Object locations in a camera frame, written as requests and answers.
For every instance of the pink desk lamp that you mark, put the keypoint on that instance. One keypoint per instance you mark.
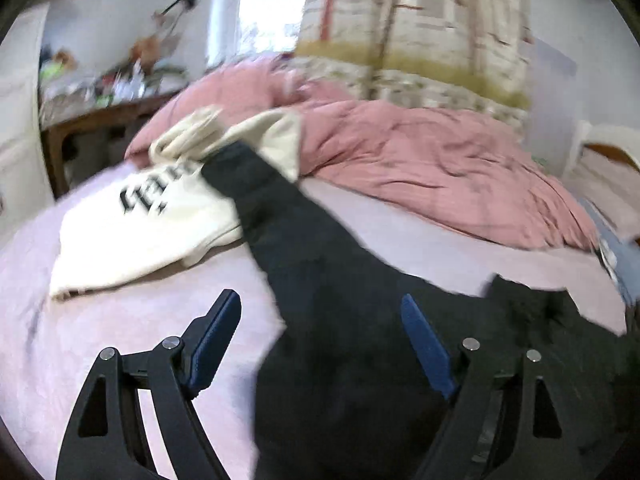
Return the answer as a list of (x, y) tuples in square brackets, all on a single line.
[(172, 13)]

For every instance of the blue floral pillow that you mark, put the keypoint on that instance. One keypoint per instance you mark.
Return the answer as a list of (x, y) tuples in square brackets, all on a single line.
[(621, 259)]

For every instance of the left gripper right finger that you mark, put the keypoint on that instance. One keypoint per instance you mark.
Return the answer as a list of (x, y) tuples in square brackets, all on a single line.
[(499, 424)]

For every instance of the stack of papers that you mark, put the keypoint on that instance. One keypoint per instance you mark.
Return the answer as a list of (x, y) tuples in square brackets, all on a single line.
[(66, 97)]

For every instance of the pink plaid quilt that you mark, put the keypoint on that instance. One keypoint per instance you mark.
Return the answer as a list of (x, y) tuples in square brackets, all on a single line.
[(458, 168)]

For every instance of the pink pillow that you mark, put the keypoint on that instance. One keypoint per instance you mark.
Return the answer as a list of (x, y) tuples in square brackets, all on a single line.
[(612, 188)]

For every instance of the window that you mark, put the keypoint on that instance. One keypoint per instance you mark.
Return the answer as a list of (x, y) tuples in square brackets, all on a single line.
[(249, 27)]

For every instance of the white carved headboard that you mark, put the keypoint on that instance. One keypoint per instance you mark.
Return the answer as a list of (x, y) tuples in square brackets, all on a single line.
[(614, 142)]

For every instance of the pink bed sheet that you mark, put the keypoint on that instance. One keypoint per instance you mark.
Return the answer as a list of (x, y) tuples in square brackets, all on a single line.
[(48, 346)]

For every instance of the white cabinet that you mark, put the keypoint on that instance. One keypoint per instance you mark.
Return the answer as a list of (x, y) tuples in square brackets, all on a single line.
[(25, 185)]

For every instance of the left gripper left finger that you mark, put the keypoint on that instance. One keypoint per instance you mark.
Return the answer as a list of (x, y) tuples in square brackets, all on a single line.
[(105, 436)]

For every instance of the cream printed hoodie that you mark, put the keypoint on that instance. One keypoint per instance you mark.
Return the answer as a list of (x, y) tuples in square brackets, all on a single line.
[(166, 213)]

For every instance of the black puffer jacket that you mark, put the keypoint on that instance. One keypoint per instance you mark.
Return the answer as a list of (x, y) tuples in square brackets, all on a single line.
[(341, 394)]

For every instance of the tree pattern curtain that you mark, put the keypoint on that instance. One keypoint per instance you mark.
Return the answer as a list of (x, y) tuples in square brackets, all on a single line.
[(458, 54)]

